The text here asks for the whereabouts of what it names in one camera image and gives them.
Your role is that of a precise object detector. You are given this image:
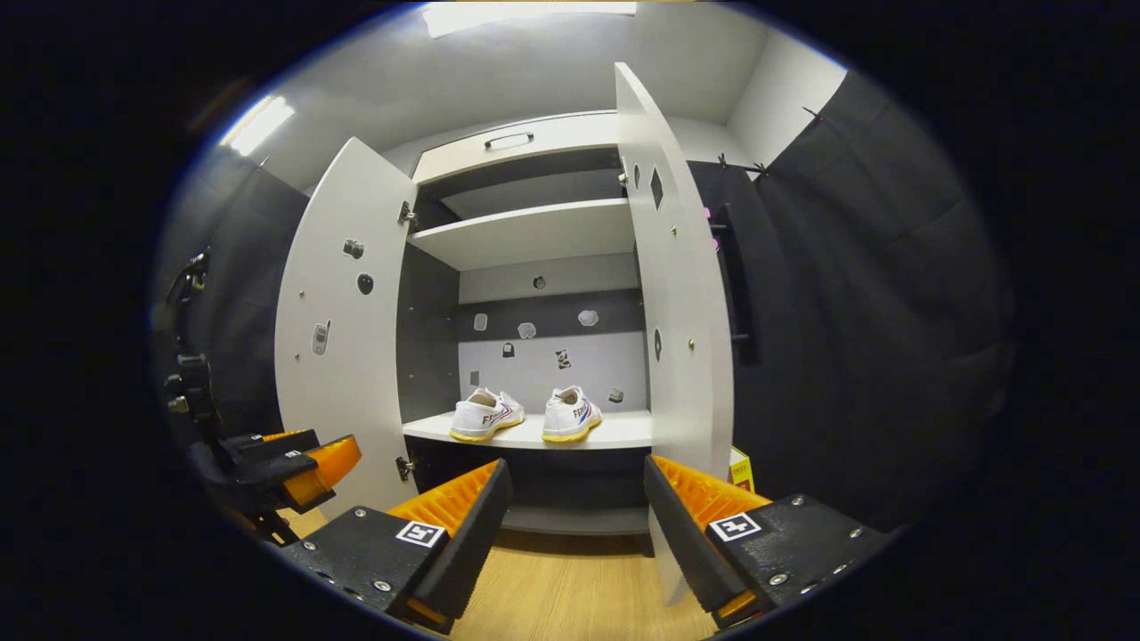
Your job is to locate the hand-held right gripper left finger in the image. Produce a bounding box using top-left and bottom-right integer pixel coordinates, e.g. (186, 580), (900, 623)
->
(281, 458), (515, 635)

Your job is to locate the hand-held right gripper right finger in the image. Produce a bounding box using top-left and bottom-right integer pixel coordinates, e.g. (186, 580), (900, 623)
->
(643, 454), (892, 631)

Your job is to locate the white cabinet door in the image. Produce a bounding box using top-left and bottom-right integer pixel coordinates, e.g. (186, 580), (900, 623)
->
(273, 136), (419, 522)
(614, 61), (736, 608)

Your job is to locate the white shoe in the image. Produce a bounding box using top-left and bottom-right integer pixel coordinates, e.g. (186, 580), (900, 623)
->
(449, 386), (526, 443)
(541, 385), (604, 444)

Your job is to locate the white shoe cabinet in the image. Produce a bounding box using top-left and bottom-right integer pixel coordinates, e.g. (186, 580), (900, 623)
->
(395, 110), (656, 537)

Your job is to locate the white cabinet drawer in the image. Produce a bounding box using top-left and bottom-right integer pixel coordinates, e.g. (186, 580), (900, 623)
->
(411, 110), (620, 186)

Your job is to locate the black backdrop cloth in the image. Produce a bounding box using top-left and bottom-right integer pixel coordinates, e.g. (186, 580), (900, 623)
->
(165, 165), (308, 446)
(686, 69), (1012, 535)

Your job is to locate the small ceiling light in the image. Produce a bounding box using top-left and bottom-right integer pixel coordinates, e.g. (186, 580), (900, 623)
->
(220, 95), (296, 158)

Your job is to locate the long ceiling light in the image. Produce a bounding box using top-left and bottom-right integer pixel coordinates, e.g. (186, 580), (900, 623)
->
(421, 0), (639, 38)

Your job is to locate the black door handle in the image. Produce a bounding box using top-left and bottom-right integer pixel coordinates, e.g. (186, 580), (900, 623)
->
(710, 203), (761, 368)

